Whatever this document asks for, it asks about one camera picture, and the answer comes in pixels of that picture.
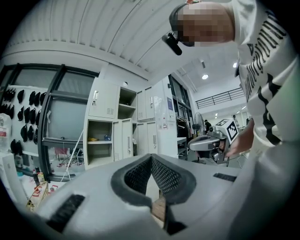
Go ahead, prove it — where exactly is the gold wire basket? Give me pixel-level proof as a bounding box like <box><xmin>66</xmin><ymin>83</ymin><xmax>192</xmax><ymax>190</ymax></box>
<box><xmin>25</xmin><ymin>182</ymin><xmax>49</xmax><ymax>210</ymax></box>

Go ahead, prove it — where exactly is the person's white printed t-shirt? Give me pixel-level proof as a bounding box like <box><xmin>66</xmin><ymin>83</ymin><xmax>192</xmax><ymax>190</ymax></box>
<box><xmin>231</xmin><ymin>0</ymin><xmax>300</xmax><ymax>153</ymax></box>

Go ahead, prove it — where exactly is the white metal locker cabinet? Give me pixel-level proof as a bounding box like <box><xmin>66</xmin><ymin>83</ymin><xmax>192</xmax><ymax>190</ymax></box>
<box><xmin>83</xmin><ymin>81</ymin><xmax>159</xmax><ymax>171</ymax></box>

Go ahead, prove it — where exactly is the tall white appliance with labels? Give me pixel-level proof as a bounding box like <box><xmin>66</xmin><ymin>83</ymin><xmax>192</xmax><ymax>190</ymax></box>
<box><xmin>153</xmin><ymin>76</ymin><xmax>179</xmax><ymax>159</ymax></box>

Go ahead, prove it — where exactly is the white pole stand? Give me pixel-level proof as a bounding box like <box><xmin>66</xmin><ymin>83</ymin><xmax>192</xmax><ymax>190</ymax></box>
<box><xmin>60</xmin><ymin>129</ymin><xmax>84</xmax><ymax>183</ymax></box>

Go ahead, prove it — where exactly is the person's right hand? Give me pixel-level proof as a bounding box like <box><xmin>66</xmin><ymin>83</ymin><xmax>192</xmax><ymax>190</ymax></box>
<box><xmin>226</xmin><ymin>135</ymin><xmax>250</xmax><ymax>157</ymax></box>

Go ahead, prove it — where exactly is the black head-mounted camera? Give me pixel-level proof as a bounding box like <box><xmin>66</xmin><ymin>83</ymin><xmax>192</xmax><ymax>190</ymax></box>
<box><xmin>161</xmin><ymin>32</ymin><xmax>183</xmax><ymax>56</ymax></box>

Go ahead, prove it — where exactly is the person's right forearm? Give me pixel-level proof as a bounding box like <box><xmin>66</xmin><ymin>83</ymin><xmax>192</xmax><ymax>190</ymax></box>
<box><xmin>241</xmin><ymin>118</ymin><xmax>256</xmax><ymax>143</ymax></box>

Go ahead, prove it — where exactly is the clear plastic jug red label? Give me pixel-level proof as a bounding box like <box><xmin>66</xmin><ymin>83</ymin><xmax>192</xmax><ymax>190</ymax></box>
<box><xmin>0</xmin><ymin>113</ymin><xmax>13</xmax><ymax>153</ymax></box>

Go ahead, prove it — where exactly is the black mezzanine railing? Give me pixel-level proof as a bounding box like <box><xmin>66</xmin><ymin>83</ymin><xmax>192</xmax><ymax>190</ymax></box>
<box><xmin>195</xmin><ymin>87</ymin><xmax>246</xmax><ymax>110</ymax></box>

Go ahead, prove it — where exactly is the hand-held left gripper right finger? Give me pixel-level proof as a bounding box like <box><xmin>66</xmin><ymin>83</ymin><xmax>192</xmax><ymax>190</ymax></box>
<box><xmin>151</xmin><ymin>153</ymin><xmax>249</xmax><ymax>240</ymax></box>

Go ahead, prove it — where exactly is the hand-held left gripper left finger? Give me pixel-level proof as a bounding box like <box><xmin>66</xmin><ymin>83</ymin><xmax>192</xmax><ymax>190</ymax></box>
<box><xmin>25</xmin><ymin>153</ymin><xmax>165</xmax><ymax>240</ymax></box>

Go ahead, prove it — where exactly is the black pedestal fan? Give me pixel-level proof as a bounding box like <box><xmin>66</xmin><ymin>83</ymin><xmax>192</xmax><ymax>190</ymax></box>
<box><xmin>192</xmin><ymin>112</ymin><xmax>206</xmax><ymax>163</ymax></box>

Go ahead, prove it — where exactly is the white flat box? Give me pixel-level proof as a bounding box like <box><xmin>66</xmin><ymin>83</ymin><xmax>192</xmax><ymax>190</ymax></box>
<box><xmin>0</xmin><ymin>152</ymin><xmax>23</xmax><ymax>207</ymax></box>

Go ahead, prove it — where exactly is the grey metal locker door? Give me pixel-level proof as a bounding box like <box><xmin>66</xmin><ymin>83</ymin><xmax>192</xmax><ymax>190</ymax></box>
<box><xmin>137</xmin><ymin>121</ymin><xmax>158</xmax><ymax>157</ymax></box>
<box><xmin>113</xmin><ymin>118</ymin><xmax>134</xmax><ymax>162</ymax></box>
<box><xmin>136</xmin><ymin>86</ymin><xmax>156</xmax><ymax>120</ymax></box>

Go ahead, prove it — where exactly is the person's head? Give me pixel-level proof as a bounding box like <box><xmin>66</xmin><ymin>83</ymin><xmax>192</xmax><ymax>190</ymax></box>
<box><xmin>168</xmin><ymin>0</ymin><xmax>236</xmax><ymax>47</ymax></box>

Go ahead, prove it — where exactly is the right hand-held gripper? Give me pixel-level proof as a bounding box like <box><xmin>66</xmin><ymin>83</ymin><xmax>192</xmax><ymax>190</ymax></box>
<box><xmin>187</xmin><ymin>118</ymin><xmax>240</xmax><ymax>165</ymax></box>

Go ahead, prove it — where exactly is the black metal window frame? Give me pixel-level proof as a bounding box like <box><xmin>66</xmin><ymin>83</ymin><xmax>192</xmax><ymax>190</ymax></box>
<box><xmin>0</xmin><ymin>62</ymin><xmax>100</xmax><ymax>184</ymax></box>

